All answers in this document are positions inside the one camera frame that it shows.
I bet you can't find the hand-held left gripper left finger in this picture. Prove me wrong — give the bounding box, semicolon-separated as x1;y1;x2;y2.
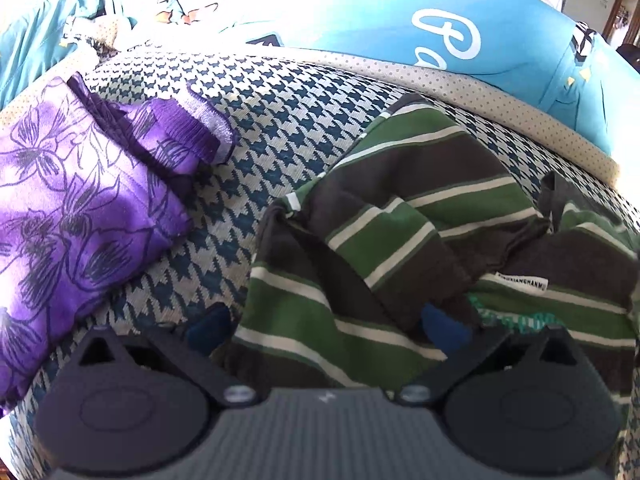
62;305;261;407

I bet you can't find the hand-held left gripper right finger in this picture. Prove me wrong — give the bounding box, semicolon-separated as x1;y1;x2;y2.
395;305;586;405

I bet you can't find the green striped shirt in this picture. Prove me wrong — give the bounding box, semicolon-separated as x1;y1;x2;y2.
220;92;640;411

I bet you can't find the purple floral garment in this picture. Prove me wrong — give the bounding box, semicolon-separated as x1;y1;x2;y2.
0;72;237;411

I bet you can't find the houndstooth blanket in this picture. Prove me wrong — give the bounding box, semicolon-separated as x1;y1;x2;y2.
10;47;640;480

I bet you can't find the blue cartoon print quilt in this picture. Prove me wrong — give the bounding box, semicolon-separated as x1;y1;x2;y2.
0;0;640;156

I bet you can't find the wooden door frame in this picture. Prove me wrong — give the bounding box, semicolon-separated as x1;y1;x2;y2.
612;0;640;46

